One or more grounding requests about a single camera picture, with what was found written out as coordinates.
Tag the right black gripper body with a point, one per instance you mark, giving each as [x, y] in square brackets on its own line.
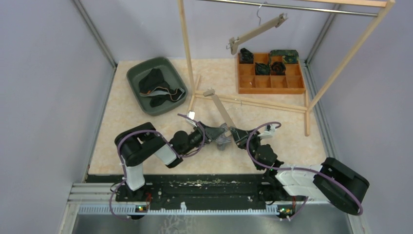
[253, 140]

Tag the grey striped underwear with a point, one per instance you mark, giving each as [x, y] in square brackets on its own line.
[223, 140]

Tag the wooden clip hanger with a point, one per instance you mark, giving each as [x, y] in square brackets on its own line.
[222, 110]
[276, 22]

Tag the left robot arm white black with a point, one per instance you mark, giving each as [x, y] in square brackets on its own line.
[136, 145]

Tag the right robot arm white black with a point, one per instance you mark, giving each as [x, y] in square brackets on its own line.
[330, 181]

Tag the black underwear orange trim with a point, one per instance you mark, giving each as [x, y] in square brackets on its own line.
[154, 87]

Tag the wooden compartment tray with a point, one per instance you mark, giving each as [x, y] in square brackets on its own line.
[249, 83]

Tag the green plastic basin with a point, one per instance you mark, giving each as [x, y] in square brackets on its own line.
[171, 76]

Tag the rolled dark sock middle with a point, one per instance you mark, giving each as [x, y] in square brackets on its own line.
[262, 69]

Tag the rolled black red sock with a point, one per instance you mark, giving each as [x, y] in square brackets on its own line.
[278, 68]

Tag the rolled black sock top-left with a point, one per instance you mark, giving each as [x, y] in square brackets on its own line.
[245, 56]

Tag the folded green camouflage cloth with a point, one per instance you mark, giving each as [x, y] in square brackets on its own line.
[288, 56]

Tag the metal hanging rod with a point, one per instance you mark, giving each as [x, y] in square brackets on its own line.
[290, 7]

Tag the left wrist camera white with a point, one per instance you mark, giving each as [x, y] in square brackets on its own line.
[191, 116]

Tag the wooden clothes rack frame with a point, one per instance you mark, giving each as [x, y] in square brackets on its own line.
[385, 7]

